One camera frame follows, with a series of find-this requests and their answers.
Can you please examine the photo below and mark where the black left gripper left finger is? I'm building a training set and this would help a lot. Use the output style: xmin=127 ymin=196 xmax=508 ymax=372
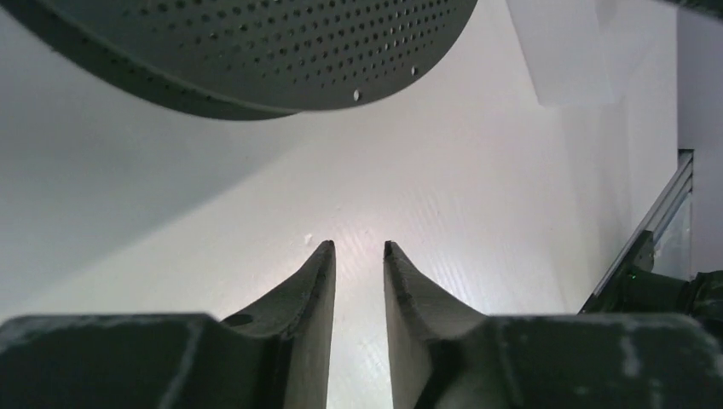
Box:
xmin=1 ymin=240 xmax=336 ymax=408

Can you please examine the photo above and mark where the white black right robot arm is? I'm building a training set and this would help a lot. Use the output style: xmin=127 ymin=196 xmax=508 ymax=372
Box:
xmin=581 ymin=230 xmax=722 ymax=341

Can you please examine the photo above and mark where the clear plastic two-compartment tray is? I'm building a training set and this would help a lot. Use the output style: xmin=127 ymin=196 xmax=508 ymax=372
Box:
xmin=506 ymin=0 xmax=615 ymax=107

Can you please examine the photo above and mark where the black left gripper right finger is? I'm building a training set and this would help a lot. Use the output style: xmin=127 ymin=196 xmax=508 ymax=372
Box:
xmin=384 ymin=241 xmax=722 ymax=408

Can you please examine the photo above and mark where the dark grey perforated spool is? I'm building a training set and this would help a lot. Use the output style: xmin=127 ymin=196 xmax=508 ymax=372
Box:
xmin=1 ymin=0 xmax=476 ymax=121

